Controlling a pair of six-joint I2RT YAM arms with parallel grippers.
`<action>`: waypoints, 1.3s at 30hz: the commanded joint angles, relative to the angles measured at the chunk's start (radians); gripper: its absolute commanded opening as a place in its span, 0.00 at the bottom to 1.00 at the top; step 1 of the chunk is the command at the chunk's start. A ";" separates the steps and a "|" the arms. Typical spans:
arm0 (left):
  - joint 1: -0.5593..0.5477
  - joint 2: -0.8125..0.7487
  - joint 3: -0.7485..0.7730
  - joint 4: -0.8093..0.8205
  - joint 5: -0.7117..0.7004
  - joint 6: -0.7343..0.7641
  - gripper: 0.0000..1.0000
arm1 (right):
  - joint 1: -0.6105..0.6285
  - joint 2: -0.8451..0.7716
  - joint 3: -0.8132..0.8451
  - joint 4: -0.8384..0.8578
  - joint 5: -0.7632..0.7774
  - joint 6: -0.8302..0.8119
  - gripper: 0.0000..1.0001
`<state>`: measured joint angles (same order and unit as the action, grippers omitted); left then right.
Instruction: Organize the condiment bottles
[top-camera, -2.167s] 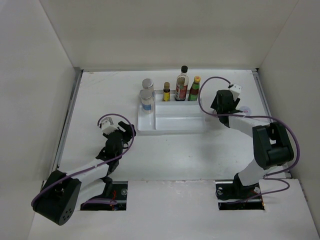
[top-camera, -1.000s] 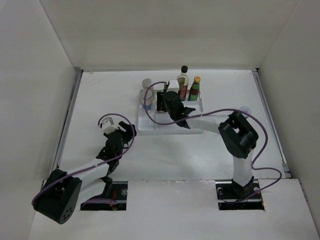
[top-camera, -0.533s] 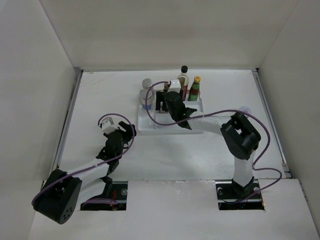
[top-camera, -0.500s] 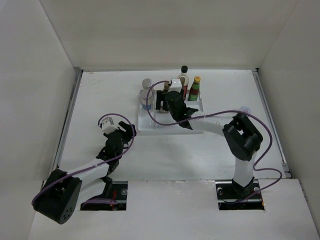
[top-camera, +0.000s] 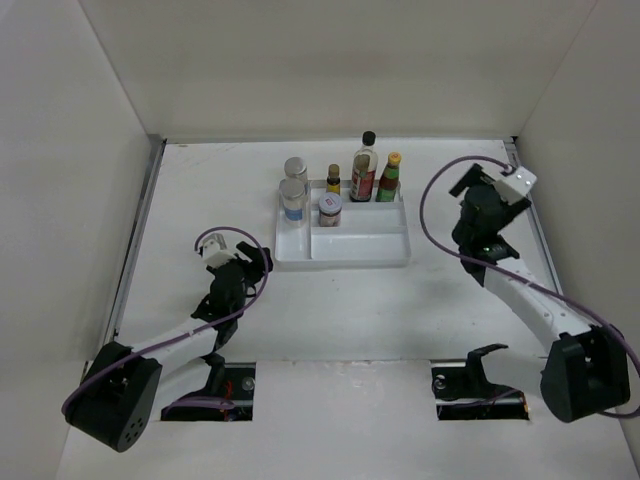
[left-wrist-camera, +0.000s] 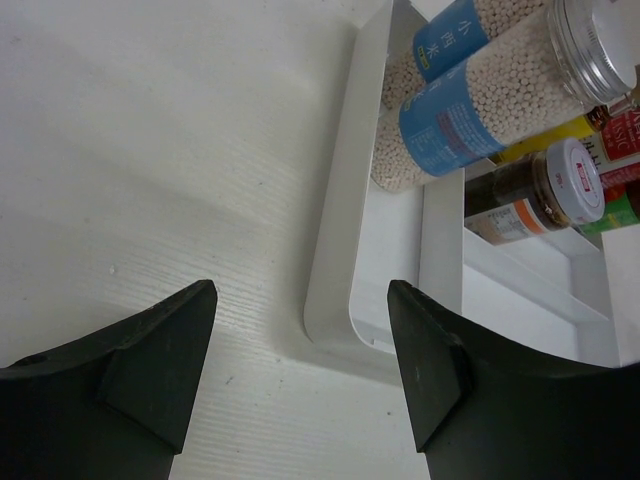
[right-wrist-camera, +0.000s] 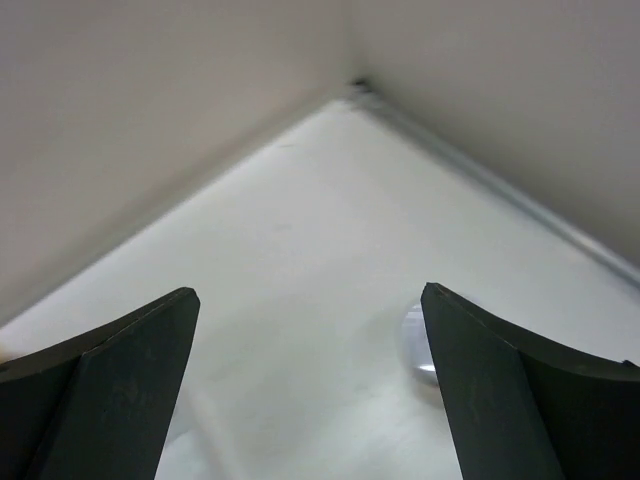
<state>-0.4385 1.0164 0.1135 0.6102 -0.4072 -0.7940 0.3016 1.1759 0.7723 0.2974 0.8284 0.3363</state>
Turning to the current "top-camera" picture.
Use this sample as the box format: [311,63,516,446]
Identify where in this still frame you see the red lid sauce jar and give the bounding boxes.
[318,192,343,227]

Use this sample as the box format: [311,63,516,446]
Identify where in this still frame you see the green yellow cap sauce bottle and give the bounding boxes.
[376,152,402,202]

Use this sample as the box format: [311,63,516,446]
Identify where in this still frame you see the small yellow label bottle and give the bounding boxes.
[326,164,341,195]

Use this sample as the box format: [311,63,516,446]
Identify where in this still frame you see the white divided organizer tray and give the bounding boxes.
[273,180,411,271]

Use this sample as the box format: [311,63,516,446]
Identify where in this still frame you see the blue label shaker jar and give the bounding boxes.
[279,177,307,227]
[284,157,308,184]

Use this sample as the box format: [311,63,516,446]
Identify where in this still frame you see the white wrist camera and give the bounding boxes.
[195,233,236,274]
[493,167,537,205]

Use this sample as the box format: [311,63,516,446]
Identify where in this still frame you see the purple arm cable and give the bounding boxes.
[60,226,274,421]
[418,155,640,419]

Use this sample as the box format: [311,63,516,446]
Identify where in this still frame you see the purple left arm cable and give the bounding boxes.
[60,226,274,421]

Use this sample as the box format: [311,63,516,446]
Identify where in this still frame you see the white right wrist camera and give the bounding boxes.
[493,167,537,205]

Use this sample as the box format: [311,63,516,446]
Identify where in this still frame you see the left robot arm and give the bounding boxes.
[62,235,273,452]

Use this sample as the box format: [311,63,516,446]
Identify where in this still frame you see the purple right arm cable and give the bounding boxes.
[418,155,640,419]

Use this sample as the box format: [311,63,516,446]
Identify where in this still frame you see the tall black cap oil bottle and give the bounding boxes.
[349,131,378,202]

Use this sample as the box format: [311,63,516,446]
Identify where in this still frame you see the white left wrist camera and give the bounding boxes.
[195,233,236,274]

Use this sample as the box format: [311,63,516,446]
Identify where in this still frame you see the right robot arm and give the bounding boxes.
[450,164,631,423]

